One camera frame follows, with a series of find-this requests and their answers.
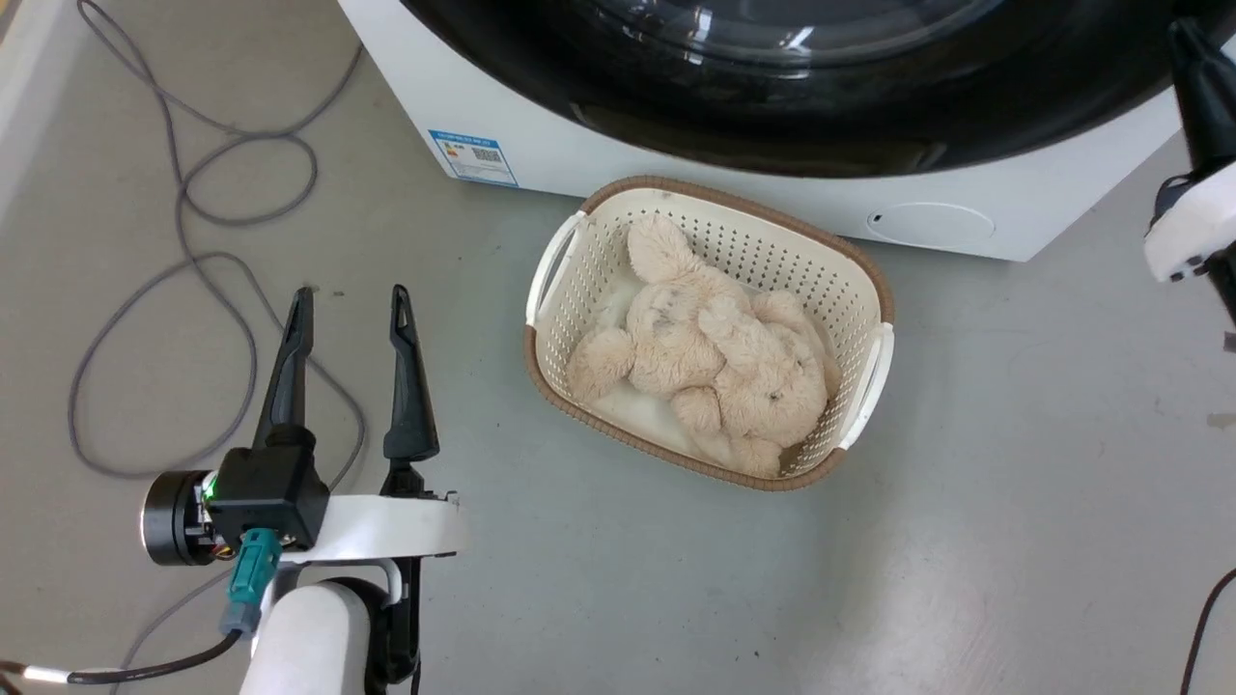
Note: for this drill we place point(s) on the cream laundry basket brown rim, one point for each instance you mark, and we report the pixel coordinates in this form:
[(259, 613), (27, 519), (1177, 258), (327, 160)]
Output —
[(850, 290)]

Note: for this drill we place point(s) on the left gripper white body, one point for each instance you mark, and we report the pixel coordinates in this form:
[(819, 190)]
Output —
[(386, 528)]

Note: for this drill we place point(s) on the beige plush toy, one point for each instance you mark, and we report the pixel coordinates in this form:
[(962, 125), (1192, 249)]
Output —
[(715, 347)]

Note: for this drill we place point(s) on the blue energy label sticker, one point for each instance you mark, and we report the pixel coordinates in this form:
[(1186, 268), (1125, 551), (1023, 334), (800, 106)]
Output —
[(473, 157)]

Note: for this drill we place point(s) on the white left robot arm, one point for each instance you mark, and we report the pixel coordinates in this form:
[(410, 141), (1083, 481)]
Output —
[(309, 642)]

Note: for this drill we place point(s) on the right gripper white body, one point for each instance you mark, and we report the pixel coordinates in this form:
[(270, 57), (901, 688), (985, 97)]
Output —
[(1202, 227)]

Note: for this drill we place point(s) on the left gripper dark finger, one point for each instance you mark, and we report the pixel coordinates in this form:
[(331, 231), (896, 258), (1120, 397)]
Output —
[(410, 405), (283, 381)]

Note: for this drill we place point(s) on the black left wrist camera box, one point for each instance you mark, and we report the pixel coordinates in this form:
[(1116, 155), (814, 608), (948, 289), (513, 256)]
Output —
[(267, 487)]

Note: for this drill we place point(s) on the black round washing machine door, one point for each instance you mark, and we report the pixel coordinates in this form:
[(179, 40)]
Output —
[(821, 106)]

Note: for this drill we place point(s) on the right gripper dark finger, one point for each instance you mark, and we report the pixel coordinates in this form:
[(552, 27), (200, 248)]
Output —
[(1207, 101)]

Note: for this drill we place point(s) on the white washing machine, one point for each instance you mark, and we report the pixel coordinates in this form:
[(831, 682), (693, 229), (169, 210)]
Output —
[(618, 159)]

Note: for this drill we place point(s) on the black cylindrical left gripper motor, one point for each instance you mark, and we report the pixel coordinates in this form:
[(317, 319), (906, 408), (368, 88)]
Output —
[(172, 517)]

